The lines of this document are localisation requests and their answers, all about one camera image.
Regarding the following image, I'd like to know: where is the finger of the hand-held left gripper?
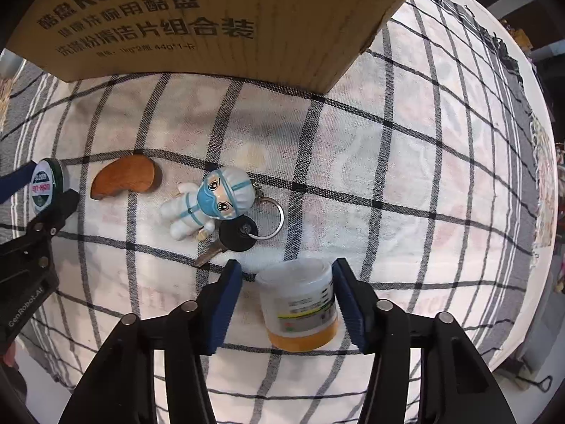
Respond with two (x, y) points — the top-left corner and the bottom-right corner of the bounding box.
(0, 161), (38, 204)
(0, 189), (80, 258)

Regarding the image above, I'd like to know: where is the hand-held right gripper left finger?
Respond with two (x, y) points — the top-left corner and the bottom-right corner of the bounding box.
(59, 260), (243, 424)

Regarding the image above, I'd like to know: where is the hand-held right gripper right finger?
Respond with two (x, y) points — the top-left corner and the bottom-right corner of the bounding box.
(332, 257), (517, 424)

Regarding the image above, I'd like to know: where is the round green tin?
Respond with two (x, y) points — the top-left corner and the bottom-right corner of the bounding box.
(30, 158), (68, 213)

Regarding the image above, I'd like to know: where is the brown cardboard box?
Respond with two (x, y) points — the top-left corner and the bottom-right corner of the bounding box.
(4, 0), (438, 94)

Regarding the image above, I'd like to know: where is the black headed key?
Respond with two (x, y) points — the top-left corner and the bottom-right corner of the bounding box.
(194, 216), (257, 268)

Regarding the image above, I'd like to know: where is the curved wooden piece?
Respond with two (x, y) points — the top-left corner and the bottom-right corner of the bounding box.
(90, 155), (163, 201)

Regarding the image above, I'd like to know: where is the small grey white cup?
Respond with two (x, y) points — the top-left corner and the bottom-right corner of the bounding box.
(0, 49), (24, 78)

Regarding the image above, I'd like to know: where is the grey plaid tablecloth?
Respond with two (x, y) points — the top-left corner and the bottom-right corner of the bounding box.
(0, 0), (557, 424)

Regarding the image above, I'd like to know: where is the floral patterned tablecloth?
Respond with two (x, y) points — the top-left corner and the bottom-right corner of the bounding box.
(530, 110), (559, 257)

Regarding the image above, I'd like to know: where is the white suited figurine keychain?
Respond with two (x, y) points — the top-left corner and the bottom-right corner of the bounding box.
(160, 167), (285, 241)

